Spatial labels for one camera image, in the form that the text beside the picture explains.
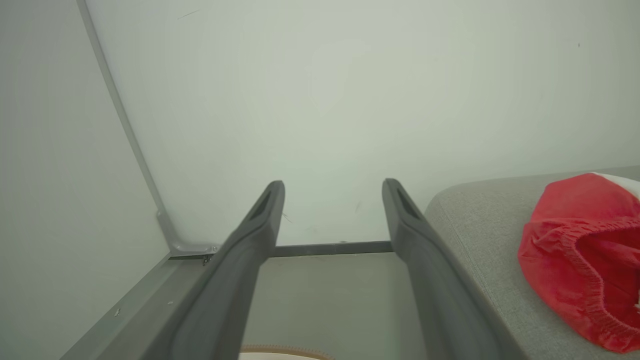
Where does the cream perforated laundry basket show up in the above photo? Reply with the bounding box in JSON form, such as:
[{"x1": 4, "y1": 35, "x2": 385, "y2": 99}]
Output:
[{"x1": 239, "y1": 345, "x2": 336, "y2": 360}]

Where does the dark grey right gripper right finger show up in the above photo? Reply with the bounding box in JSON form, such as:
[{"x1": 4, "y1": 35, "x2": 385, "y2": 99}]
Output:
[{"x1": 382, "y1": 178, "x2": 530, "y2": 360}]

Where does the grey wall skirting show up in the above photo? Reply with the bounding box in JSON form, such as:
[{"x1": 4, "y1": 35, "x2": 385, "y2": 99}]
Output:
[{"x1": 60, "y1": 252, "x2": 206, "y2": 360}]

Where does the dark partition base strip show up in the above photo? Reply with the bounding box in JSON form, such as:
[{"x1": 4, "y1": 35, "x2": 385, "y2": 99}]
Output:
[{"x1": 170, "y1": 241, "x2": 393, "y2": 260}]

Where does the grey partition frame bracket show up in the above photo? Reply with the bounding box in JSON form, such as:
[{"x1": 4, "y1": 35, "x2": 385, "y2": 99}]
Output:
[{"x1": 76, "y1": 0, "x2": 220, "y2": 258}]

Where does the red cloth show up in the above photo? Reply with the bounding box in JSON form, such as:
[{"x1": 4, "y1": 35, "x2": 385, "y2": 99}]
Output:
[{"x1": 517, "y1": 172, "x2": 640, "y2": 354}]

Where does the grey fabric sofa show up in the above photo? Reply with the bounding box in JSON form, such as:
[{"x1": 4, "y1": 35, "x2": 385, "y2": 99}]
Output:
[{"x1": 424, "y1": 166, "x2": 640, "y2": 360}]

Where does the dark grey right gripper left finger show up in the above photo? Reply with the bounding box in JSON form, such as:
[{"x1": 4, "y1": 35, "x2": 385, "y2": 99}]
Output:
[{"x1": 142, "y1": 180, "x2": 286, "y2": 360}]

